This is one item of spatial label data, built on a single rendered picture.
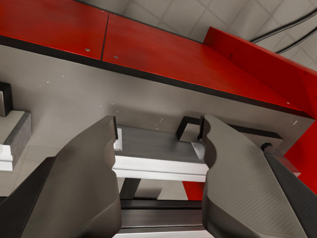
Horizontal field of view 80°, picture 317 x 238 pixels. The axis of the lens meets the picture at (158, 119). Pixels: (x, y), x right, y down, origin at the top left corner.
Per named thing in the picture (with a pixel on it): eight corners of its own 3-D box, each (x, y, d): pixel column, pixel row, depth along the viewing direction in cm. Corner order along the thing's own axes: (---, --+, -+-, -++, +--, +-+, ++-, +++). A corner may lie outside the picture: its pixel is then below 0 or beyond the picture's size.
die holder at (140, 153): (277, 148, 59) (301, 173, 51) (265, 162, 62) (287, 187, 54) (114, 124, 42) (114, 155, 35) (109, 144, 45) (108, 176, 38)
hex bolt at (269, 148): (271, 141, 51) (275, 145, 50) (265, 149, 53) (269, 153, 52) (263, 140, 51) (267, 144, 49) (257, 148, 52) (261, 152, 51)
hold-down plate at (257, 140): (277, 132, 54) (284, 139, 52) (265, 146, 57) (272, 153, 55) (183, 115, 44) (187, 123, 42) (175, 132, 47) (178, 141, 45)
